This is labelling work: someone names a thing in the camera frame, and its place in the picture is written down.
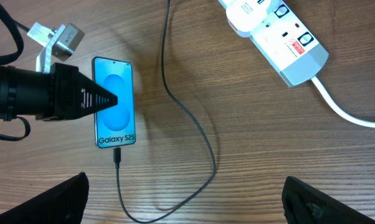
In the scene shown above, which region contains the black USB charging cable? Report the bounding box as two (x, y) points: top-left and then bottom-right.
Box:
(113, 0), (217, 224)

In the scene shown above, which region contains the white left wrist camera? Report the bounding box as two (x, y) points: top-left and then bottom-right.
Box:
(27, 22), (85, 73)

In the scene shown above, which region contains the white power extension strip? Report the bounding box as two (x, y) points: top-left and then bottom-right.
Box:
(249, 1), (329, 87)

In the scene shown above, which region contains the white USB charger plug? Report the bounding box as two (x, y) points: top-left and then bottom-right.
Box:
(218, 0), (281, 37)

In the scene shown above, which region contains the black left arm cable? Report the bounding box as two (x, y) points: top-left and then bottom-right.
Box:
(0, 0), (32, 142)

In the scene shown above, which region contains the blue screen Galaxy smartphone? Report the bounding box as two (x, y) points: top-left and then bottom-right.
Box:
(92, 57), (136, 148)

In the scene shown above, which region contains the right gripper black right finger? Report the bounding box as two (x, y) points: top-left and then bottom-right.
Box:
(282, 176), (375, 224)

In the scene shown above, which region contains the white power strip cord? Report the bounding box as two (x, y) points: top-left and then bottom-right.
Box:
(310, 76), (375, 129)

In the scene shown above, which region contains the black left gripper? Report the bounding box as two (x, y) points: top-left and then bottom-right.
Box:
(0, 63), (118, 121)

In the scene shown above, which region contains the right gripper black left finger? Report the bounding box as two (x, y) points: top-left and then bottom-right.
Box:
(0, 172), (89, 224)

